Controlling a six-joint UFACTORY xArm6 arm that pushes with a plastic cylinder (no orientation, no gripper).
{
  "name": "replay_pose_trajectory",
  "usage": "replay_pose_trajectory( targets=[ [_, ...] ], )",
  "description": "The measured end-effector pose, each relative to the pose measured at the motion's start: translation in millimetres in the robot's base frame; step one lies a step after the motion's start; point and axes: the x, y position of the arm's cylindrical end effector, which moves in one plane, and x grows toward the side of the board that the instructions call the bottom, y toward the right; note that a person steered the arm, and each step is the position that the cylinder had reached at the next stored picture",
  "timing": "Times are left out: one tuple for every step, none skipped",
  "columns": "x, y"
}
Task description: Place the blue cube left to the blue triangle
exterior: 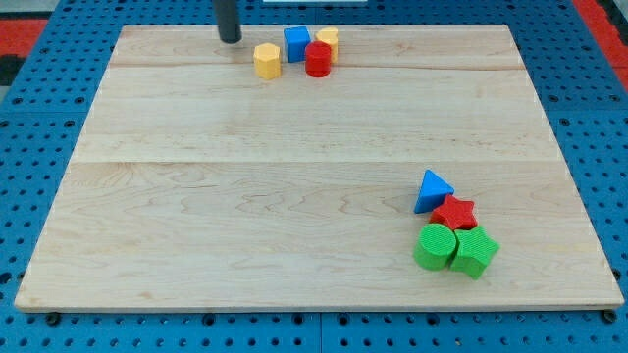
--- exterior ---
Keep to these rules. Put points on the blue triangle block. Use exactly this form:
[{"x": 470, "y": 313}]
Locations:
[{"x": 432, "y": 192}]

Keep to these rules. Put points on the blue cube block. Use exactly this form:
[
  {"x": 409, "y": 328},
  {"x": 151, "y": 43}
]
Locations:
[{"x": 296, "y": 40}]

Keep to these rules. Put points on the light wooden board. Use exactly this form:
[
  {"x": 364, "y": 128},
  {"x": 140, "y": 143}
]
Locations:
[{"x": 196, "y": 186}]

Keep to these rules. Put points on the red cylinder block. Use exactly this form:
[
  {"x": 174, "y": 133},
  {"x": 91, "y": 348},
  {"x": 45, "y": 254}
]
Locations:
[{"x": 318, "y": 59}]

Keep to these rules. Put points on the yellow hexagon block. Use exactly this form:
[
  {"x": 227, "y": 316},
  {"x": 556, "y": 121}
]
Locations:
[{"x": 267, "y": 60}]

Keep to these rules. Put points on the green cylinder block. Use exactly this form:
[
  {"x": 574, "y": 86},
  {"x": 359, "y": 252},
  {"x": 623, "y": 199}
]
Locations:
[{"x": 435, "y": 247}]

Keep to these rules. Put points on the yellow heart block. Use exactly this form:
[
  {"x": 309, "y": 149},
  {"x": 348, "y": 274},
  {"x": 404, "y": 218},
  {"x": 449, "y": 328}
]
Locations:
[{"x": 330, "y": 35}]

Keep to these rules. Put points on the red star block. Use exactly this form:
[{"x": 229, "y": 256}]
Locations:
[{"x": 455, "y": 214}]

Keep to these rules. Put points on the green star block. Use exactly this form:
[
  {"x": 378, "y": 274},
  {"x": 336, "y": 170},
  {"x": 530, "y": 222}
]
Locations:
[{"x": 474, "y": 253}]

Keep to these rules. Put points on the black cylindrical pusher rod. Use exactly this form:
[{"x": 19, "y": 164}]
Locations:
[{"x": 228, "y": 21}]

